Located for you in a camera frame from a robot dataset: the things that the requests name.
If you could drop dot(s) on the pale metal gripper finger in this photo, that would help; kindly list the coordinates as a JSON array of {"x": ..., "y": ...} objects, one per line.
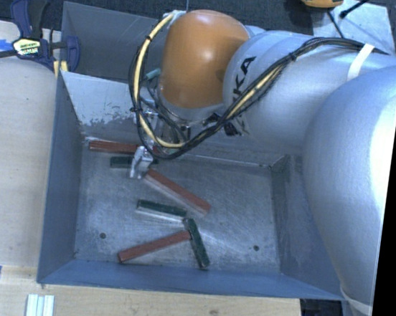
[
  {"x": 147, "y": 167},
  {"x": 137, "y": 162}
]

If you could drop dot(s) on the dark green flat block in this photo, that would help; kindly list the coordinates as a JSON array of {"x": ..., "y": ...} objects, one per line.
[
  {"x": 196, "y": 244},
  {"x": 161, "y": 209},
  {"x": 121, "y": 162}
]

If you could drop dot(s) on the red-brown flat block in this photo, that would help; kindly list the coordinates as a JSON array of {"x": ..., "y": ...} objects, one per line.
[
  {"x": 153, "y": 247},
  {"x": 112, "y": 147},
  {"x": 179, "y": 192}
]

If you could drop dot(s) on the grey metal bin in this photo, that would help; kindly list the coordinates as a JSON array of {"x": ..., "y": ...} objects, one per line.
[{"x": 234, "y": 209}]

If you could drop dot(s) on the pale wood flat board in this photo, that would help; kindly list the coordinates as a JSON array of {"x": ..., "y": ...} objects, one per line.
[{"x": 16, "y": 166}]

